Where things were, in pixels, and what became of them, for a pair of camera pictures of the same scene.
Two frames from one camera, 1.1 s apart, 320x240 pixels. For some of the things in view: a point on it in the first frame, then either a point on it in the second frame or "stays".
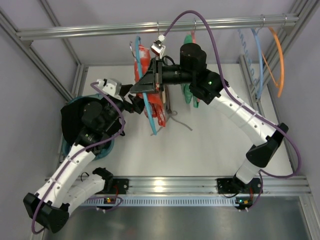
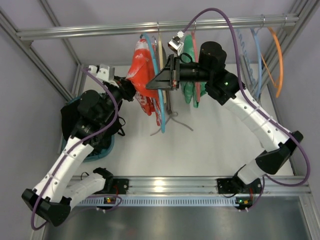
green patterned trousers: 186,88 stays
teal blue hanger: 137,44 to 161,99
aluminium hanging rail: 261,22 stays
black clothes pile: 71,116 stays
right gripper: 158,75 to 174,72
